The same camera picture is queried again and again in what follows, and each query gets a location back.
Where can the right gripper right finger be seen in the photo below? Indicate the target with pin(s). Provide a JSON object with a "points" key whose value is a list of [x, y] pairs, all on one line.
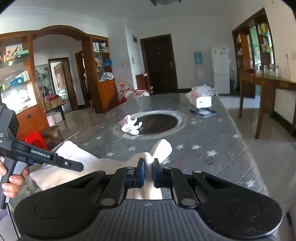
{"points": [[176, 181]]}

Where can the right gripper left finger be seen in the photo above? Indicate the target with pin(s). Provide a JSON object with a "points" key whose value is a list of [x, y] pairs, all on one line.
{"points": [[115, 186]]}

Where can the cream white garment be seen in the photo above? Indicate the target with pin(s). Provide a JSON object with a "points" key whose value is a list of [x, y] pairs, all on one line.
{"points": [[49, 176]]}

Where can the person's left hand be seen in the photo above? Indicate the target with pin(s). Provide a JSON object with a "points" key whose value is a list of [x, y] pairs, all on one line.
{"points": [[14, 186]]}

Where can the red plastic stool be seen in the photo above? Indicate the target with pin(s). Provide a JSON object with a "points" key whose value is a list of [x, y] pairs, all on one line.
{"points": [[36, 140]]}

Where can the small wooden stool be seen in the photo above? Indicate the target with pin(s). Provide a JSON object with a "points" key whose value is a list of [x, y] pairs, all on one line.
{"points": [[52, 135]]}

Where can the small pink white cloth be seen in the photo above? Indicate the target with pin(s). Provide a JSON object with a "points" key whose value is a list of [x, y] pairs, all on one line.
{"points": [[130, 126]]}

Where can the round black table cooktop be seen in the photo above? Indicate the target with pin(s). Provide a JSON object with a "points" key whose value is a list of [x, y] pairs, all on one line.
{"points": [[155, 124]]}

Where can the wooden arch shelf unit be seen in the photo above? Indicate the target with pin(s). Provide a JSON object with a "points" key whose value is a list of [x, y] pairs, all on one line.
{"points": [[56, 68]]}

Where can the white tissue box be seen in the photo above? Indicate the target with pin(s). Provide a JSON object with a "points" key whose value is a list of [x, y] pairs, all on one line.
{"points": [[203, 102]]}

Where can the plastic bag pile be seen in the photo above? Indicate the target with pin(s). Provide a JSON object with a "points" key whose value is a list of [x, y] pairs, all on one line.
{"points": [[200, 91]]}

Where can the water dispenser with blue bottle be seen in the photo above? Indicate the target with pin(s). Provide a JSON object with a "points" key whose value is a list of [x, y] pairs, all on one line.
{"points": [[199, 69]]}

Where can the dark wooden door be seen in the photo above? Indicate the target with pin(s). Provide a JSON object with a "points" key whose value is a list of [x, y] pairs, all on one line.
{"points": [[159, 63]]}

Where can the white refrigerator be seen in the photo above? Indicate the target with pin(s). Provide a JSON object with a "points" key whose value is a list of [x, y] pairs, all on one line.
{"points": [[221, 72]]}

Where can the wooden side table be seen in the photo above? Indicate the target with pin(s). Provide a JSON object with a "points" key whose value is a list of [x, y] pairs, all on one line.
{"points": [[268, 85]]}

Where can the ceiling light fixture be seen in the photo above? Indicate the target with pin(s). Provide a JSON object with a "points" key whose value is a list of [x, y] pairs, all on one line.
{"points": [[164, 2]]}

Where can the wooden wall display cabinet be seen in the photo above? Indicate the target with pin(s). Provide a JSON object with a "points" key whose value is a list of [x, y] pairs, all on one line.
{"points": [[253, 43]]}

